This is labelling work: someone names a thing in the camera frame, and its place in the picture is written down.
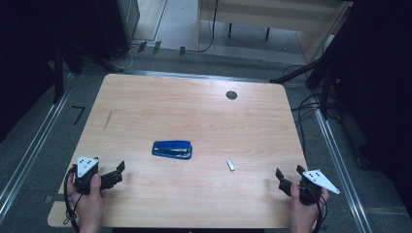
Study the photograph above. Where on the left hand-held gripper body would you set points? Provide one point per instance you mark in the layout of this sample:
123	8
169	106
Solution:
85	165

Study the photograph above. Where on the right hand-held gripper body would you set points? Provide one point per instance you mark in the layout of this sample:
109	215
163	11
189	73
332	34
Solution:
319	180

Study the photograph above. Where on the blue stapler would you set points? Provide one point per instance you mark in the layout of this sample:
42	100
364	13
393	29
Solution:
171	149

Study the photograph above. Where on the silver staple strip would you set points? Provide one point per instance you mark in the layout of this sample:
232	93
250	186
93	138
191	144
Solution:
231	165

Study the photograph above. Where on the person's left hand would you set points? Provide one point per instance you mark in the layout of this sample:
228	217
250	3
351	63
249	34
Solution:
89	207

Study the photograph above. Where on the person's right hand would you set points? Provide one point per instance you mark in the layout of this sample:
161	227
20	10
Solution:
304	215

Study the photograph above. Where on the black metal stand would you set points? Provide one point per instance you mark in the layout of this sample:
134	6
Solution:
58	74
291	75

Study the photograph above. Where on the dark round table grommet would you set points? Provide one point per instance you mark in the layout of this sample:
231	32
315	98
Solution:
231	95

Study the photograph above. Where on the dark cabinet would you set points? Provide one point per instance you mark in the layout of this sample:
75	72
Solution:
128	19

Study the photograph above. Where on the metal floor rail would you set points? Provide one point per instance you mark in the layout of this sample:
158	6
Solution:
194	76
336	161
32	142

